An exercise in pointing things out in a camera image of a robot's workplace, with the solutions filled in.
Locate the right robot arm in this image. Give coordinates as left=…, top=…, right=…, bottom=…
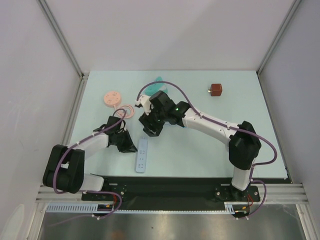
left=135, top=90, right=262, bottom=201

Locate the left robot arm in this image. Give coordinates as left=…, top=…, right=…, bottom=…
left=42, top=115, right=138, bottom=200

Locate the teal triangular power strip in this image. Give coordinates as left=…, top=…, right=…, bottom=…
left=144, top=76, right=168, bottom=96

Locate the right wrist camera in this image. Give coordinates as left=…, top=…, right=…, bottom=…
left=134, top=94, right=152, bottom=116

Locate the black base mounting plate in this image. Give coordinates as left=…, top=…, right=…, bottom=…
left=81, top=176, right=261, bottom=206

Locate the dark red cube socket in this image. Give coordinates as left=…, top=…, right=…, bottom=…
left=208, top=83, right=223, bottom=97

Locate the pink round power strip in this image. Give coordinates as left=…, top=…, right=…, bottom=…
left=103, top=91, right=122, bottom=108

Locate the white slotted cable duct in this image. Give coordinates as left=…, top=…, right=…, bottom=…
left=46, top=200, right=247, bottom=215

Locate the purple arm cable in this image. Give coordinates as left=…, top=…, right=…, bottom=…
left=136, top=81, right=278, bottom=221
left=49, top=113, right=127, bottom=227

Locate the light blue power strip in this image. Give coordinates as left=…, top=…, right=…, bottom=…
left=135, top=138, right=148, bottom=174

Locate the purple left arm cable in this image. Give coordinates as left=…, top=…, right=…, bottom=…
left=49, top=113, right=127, bottom=227

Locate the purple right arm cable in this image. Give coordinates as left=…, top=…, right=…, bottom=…
left=136, top=81, right=278, bottom=221

